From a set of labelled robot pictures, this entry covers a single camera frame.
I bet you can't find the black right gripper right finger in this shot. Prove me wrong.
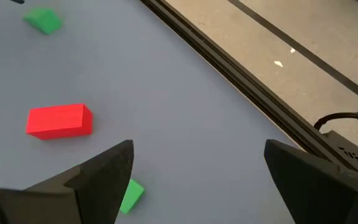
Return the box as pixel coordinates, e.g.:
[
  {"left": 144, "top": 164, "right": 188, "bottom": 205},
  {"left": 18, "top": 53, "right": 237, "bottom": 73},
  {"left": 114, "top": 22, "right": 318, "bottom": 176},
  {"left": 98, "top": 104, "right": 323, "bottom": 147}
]
[{"left": 264, "top": 139, "right": 358, "bottom": 224}]

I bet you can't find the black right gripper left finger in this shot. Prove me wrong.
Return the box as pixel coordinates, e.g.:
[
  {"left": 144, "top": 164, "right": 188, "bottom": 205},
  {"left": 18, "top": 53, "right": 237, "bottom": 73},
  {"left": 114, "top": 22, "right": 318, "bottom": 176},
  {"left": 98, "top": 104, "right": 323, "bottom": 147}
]
[{"left": 0, "top": 139, "right": 135, "bottom": 224}]

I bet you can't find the red rectangular block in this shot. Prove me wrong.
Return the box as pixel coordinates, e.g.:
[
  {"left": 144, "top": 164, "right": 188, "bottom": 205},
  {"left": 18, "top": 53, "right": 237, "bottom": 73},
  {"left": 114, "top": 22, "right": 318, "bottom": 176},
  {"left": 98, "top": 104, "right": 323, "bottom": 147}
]
[{"left": 25, "top": 103, "right": 94, "bottom": 141}]

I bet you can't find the green block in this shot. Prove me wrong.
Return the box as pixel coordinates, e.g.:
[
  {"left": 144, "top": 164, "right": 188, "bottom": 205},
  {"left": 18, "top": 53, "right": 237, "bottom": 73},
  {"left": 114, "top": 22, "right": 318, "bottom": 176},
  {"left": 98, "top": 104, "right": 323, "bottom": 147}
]
[
  {"left": 22, "top": 7, "right": 64, "bottom": 35},
  {"left": 119, "top": 179, "right": 145, "bottom": 215}
]

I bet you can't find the black perforated computer case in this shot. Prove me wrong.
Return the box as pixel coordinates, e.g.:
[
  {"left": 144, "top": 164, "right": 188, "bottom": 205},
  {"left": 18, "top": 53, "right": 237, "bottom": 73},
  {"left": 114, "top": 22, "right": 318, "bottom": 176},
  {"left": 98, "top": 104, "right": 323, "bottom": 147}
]
[{"left": 321, "top": 129, "right": 358, "bottom": 178}]

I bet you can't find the black coiled cable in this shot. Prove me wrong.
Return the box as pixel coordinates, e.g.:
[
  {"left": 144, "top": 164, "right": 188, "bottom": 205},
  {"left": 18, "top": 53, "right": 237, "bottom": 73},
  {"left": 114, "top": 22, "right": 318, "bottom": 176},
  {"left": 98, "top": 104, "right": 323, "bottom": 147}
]
[{"left": 314, "top": 107, "right": 358, "bottom": 155}]

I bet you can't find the black aluminium table frame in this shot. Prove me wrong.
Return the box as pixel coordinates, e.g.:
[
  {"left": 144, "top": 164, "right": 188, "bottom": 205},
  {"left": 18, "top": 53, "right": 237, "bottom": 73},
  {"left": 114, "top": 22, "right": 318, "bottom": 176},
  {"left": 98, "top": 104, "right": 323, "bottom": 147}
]
[{"left": 139, "top": 0, "right": 358, "bottom": 172}]

